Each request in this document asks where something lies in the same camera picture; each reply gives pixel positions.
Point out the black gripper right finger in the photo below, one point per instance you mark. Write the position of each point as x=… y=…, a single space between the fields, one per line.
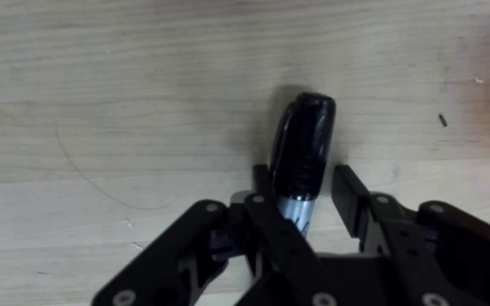
x=425 y=256

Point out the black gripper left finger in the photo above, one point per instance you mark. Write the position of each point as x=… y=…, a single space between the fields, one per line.
x=279 y=256

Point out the black marker with grey barrel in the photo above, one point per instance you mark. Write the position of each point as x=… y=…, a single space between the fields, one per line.
x=306 y=142

